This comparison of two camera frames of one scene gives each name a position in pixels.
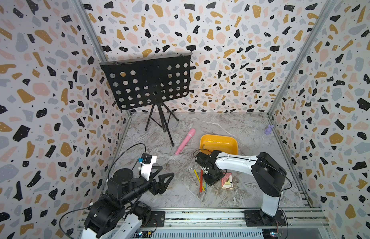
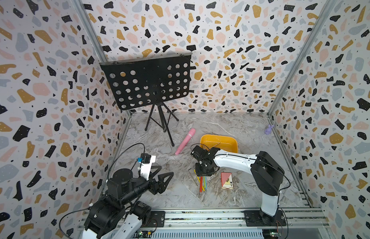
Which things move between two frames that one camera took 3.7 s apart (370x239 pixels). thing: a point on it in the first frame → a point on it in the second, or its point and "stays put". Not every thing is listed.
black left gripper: [160, 187] stays put
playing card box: [227, 180] stays put
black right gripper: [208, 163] → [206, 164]
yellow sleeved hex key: [198, 178] stays put
